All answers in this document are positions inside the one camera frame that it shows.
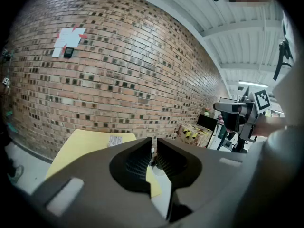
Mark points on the ceiling light bar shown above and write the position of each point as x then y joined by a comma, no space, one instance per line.
253,83

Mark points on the black monitor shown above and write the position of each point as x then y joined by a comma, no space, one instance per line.
206,122

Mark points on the small black wall device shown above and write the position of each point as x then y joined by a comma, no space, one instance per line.
68,52

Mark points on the cardboard box with striped tape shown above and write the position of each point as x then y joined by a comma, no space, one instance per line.
194,134

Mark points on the person's right forearm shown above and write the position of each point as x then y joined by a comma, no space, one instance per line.
268,125

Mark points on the person's white shirt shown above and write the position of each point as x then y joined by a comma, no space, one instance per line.
294,98

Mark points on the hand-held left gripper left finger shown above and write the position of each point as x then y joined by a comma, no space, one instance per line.
133,165

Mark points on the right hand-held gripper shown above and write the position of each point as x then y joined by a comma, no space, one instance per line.
249,117

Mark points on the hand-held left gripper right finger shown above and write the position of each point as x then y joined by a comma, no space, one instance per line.
178,165

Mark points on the white paper sheet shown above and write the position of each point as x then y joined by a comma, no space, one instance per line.
67,38

